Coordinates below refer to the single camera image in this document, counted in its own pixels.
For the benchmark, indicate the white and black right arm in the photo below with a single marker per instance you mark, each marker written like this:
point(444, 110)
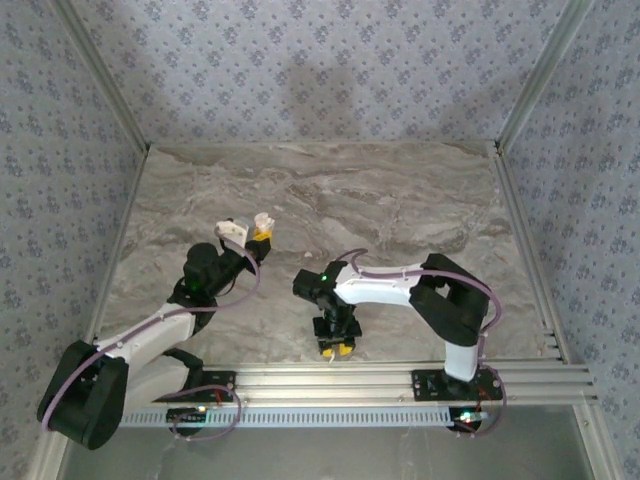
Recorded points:
point(380, 295)

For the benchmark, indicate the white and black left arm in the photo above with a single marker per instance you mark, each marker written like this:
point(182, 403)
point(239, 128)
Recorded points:
point(150, 330)

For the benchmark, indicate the controller board with LED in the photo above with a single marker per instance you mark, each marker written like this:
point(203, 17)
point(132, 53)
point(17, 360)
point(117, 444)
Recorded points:
point(187, 415)
point(470, 416)

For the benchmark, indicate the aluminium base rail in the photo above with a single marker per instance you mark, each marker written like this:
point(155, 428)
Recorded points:
point(325, 385)

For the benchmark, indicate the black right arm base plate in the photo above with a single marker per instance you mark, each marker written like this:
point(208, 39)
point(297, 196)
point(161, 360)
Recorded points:
point(425, 385)

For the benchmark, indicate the aluminium table side rail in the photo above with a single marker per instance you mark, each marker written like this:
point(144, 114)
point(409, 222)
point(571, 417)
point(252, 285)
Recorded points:
point(525, 250)
point(126, 220)

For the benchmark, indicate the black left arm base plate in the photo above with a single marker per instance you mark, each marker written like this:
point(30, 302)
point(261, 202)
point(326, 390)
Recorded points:
point(220, 380)

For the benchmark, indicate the aluminium frame post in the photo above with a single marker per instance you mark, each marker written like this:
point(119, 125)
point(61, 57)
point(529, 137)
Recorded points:
point(106, 75)
point(540, 75)

